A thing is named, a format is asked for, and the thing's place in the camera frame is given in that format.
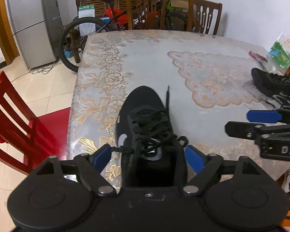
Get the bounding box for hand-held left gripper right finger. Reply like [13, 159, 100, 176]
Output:
[180, 144, 264, 197]

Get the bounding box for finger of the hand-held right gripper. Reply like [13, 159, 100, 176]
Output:
[225, 121, 290, 141]
[246, 105, 290, 125]

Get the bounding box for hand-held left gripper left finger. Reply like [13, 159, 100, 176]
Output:
[36, 143, 117, 197]

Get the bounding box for black shoelace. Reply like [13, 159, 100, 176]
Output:
[111, 85, 189, 155]

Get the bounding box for black laced shoe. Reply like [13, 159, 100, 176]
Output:
[251, 68, 290, 109]

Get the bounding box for round metal object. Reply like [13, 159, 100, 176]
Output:
[142, 145, 163, 161]

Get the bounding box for red wooden chair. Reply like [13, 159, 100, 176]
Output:
[0, 70, 71, 177]

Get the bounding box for green snack bag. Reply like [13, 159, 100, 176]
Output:
[267, 32, 290, 69]

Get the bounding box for floral plastic tablecloth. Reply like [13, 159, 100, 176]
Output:
[66, 29, 290, 189]

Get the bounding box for black bicycle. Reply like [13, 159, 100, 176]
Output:
[59, 0, 191, 73]

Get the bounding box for brown chair with cutouts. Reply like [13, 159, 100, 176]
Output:
[187, 0, 223, 35]

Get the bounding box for silver refrigerator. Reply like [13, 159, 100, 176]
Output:
[3, 0, 64, 69]

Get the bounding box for cardboard box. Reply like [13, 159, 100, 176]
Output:
[167, 0, 190, 12]

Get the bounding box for red plastic bag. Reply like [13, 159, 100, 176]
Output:
[105, 8, 128, 25]

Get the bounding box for white and green box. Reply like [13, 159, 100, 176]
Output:
[78, 5, 96, 35]

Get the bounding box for brown wooden chair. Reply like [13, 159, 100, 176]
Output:
[123, 0, 167, 31]

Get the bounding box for red handled scissors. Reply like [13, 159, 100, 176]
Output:
[249, 51, 269, 66]

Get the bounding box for tangled floor cables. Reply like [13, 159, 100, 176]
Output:
[30, 61, 63, 75]

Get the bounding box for wooden door frame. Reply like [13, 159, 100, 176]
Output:
[0, 0, 21, 70]

